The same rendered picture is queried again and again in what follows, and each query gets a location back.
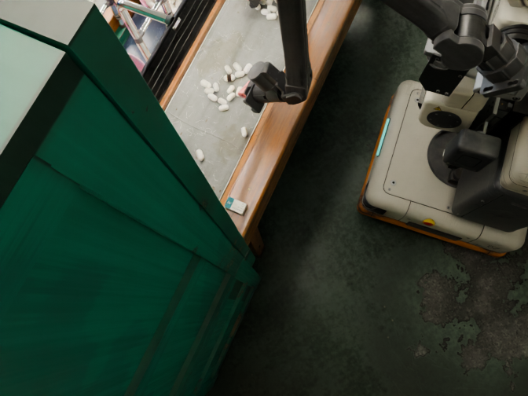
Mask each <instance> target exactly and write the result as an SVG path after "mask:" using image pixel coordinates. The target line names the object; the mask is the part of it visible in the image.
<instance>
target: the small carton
mask: <svg viewBox="0 0 528 396"><path fill-rule="evenodd" d="M224 208H226V209H228V210H230V211H233V212H235V213H237V214H239V215H242V216H243V214H244V212H245V210H246V208H247V204H246V203H243V202H241V201H239V200H236V199H234V198H232V197H230V196H229V197H228V199H227V201H226V202H225V205H224Z"/></svg>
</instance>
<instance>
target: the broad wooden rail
mask: <svg viewBox="0 0 528 396"><path fill-rule="evenodd" d="M361 2H362V0H319V1H318V3H317V5H316V7H315V9H314V11H313V13H312V15H311V17H310V19H309V21H308V23H307V29H308V31H307V35H308V49H309V59H310V63H311V68H312V72H313V78H312V82H311V85H310V90H309V93H308V97H307V99H306V101H304V102H301V103H299V104H288V103H287V102H274V103H268V105H267V106H266V109H265V111H264V112H263V114H262V117H261V119H260V120H259V122H258V125H257V127H256V128H255V131H254V133H253V134H252V136H251V139H250V141H249V142H248V144H247V148H246V149H245V151H244V154H243V155H242V157H241V159H240V162H239V163H238V165H237V167H236V170H235V171H234V173H233V176H232V177H231V179H230V181H229V184H228V185H227V187H226V189H225V192H224V193H223V195H222V198H221V200H220V202H221V203H222V205H223V207H224V205H225V203H226V201H227V199H228V197H229V196H230V197H232V198H234V199H236V200H239V201H241V202H243V203H246V204H247V208H246V210H245V212H244V214H243V216H242V215H240V214H237V213H235V212H233V211H230V210H228V209H226V208H225V209H226V211H227V213H228V214H229V216H230V218H231V219H232V220H233V222H234V224H235V226H236V227H237V229H238V231H239V232H240V234H241V236H242V237H243V238H244V240H245V242H246V244H247V246H248V245H249V244H250V242H251V238H252V237H253V235H254V233H255V230H256V228H257V226H258V224H259V222H260V220H261V218H262V215H263V213H264V211H265V209H266V206H267V204H268V203H269V201H270V198H271V196H272V194H273V191H274V189H275V188H276V186H277V183H278V181H279V179H280V177H281V175H282V172H283V170H284V168H285V166H286V164H287V161H288V159H289V157H290V155H291V154H292V150H293V148H294V146H295V144H296V142H297V140H298V138H299V135H300V134H301V132H302V129H303V127H304V125H305V123H306V121H307V118H308V116H309V114H310V112H311V110H312V107H313V106H314V103H315V101H316V100H317V96H318V94H319V93H320V91H321V88H322V86H323V84H324V82H325V80H326V78H327V75H328V73H329V71H330V69H331V67H332V64H333V62H334V60H335V58H336V56H337V53H338V52H339V49H340V47H341V45H342V44H343V40H344V39H345V37H346V35H347V32H348V30H349V28H350V26H351V24H352V21H353V19H354V17H355V15H356V13H357V11H358V8H359V6H360V4H361Z"/></svg>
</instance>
